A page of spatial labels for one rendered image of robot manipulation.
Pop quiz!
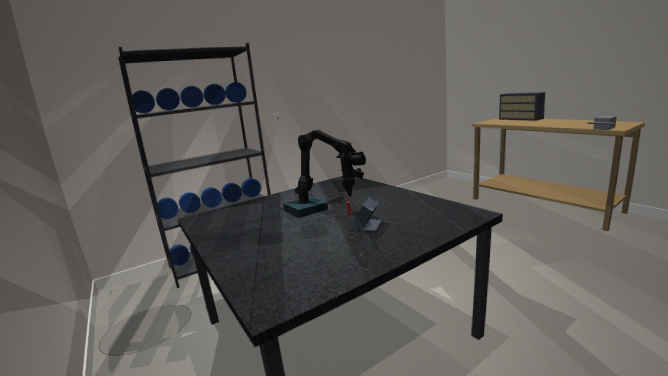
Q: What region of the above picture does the dark grey sloped panel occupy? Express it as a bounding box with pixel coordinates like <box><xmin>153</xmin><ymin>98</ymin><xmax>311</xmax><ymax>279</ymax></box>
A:
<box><xmin>353</xmin><ymin>197</ymin><xmax>382</xmax><ymax>233</ymax></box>

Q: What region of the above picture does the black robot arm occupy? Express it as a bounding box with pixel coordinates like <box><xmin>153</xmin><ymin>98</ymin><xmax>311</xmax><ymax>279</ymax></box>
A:
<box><xmin>295</xmin><ymin>130</ymin><xmax>366</xmax><ymax>204</ymax></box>

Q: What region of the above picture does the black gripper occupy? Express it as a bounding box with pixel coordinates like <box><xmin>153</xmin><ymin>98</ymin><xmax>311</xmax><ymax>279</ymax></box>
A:
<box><xmin>341</xmin><ymin>165</ymin><xmax>355</xmax><ymax>197</ymax></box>

